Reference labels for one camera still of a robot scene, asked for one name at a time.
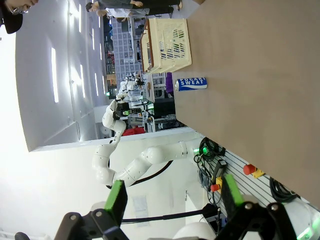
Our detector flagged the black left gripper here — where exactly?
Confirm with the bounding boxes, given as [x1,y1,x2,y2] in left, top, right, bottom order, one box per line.
[112,102,126,121]

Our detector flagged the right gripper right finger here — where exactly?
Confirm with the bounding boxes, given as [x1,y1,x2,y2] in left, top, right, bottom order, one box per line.
[216,173,300,240]

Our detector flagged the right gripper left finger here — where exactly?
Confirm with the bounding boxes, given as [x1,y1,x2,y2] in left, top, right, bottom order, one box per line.
[53,179,130,240]

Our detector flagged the red emergency stop button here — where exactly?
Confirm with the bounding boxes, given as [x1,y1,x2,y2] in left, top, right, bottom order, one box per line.
[210,176,224,193]
[242,164,265,179]

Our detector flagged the white paper sheet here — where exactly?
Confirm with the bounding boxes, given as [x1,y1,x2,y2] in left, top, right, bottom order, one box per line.
[130,195,151,228]

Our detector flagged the red object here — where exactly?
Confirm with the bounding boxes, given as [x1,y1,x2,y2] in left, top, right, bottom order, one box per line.
[121,127,146,137]

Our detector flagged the white slotted mounting panel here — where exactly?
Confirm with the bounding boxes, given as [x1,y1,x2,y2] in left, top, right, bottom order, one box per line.
[198,146,315,210]

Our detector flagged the purple cloth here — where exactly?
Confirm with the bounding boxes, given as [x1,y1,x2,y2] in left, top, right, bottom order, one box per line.
[165,72,174,95]

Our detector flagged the white grid shelf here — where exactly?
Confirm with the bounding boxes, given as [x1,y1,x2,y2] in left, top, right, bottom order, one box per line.
[109,16,144,74]

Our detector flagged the blue Pocari Sweat can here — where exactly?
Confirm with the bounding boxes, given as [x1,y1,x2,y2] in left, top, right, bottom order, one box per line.
[174,76,208,92]

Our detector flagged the bystander with glasses black top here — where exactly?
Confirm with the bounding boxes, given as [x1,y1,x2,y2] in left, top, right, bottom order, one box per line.
[0,0,40,35]

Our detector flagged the black handheld enabling switch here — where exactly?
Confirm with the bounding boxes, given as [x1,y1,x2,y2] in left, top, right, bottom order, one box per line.
[211,159,228,181]

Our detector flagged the long black cable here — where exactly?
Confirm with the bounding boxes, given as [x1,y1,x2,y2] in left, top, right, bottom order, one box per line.
[120,203,222,225]

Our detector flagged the black arm hose cable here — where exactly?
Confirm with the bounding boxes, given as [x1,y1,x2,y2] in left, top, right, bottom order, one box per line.
[106,159,175,190]

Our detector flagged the black coiled cable bundle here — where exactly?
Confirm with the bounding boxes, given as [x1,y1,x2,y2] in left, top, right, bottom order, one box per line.
[193,136,227,166]
[269,175,301,204]

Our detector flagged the cream folding basket brown handles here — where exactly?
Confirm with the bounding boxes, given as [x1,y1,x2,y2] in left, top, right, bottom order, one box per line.
[139,17,193,76]

